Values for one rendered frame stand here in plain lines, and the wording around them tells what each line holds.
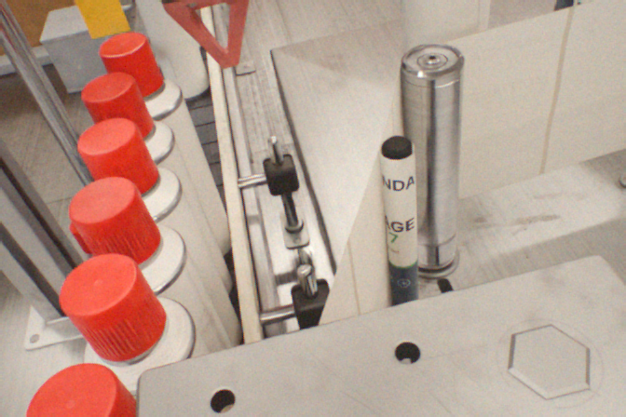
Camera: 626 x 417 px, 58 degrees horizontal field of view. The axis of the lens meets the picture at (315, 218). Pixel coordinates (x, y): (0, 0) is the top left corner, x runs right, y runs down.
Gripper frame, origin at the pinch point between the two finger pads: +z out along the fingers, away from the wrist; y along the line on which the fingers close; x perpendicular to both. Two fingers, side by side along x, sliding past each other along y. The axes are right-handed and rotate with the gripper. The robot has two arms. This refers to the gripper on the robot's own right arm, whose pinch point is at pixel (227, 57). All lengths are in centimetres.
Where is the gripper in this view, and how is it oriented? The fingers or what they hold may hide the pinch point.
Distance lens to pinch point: 50.4
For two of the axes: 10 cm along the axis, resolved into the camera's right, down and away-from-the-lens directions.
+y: -2.1, -6.7, 7.1
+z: 1.7, 6.9, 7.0
